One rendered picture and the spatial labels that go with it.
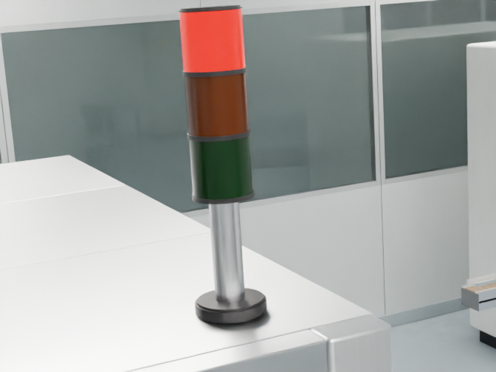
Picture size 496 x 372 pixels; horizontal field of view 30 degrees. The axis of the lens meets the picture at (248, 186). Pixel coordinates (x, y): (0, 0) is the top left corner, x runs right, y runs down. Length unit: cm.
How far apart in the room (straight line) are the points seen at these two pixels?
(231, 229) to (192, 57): 14
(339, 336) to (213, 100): 20
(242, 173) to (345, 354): 16
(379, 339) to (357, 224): 553
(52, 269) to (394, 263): 561
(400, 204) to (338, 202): 50
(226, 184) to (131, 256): 26
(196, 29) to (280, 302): 24
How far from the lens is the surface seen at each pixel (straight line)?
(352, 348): 72
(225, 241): 75
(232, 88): 72
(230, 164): 72
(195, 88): 72
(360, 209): 625
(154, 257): 96
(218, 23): 71
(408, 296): 663
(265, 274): 87
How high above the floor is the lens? 236
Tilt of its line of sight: 12 degrees down
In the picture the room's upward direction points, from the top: 4 degrees counter-clockwise
